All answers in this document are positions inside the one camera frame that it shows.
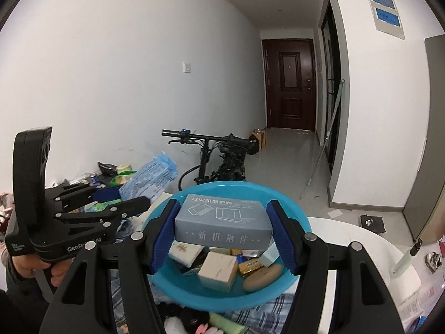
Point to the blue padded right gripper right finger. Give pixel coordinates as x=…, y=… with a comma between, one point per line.
x=286, y=236

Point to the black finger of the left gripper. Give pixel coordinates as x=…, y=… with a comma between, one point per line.
x=122, y=210

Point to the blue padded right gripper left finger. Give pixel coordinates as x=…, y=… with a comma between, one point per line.
x=163, y=234

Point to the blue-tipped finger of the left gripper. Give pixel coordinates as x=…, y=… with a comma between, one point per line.
x=94, y=194

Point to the blue tissue pack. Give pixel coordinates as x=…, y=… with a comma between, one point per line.
x=151, y=180

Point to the grey phone case box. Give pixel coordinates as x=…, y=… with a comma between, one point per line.
x=223, y=222

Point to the yellow container green lid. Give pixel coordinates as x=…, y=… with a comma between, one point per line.
x=122, y=178

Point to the tan oval soap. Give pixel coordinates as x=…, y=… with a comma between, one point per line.
x=262, y=278

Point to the yellow gold packet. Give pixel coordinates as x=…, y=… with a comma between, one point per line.
x=248, y=267

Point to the blue plastic basin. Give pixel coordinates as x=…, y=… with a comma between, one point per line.
x=182, y=283

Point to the blue plaid shirt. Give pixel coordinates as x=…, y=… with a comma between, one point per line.
x=265, y=318

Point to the beige cardboard box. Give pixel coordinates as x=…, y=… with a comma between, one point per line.
x=218, y=272

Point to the black bag on floor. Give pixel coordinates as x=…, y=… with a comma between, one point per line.
x=373, y=224

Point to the green cosmetic tube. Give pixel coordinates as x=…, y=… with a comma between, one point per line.
x=226, y=325

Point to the green pump bottle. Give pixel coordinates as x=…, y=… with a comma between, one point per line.
x=406, y=260

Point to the brown cardboard box on floor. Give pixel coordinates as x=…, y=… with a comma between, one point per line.
x=260, y=134

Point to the long mop pole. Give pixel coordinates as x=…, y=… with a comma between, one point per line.
x=327, y=137

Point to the dark brown entry door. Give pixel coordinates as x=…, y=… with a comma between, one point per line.
x=289, y=65

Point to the white wall switch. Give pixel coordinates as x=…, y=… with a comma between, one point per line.
x=186, y=67

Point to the grey wall panel blue screens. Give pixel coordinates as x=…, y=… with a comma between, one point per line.
x=386, y=18

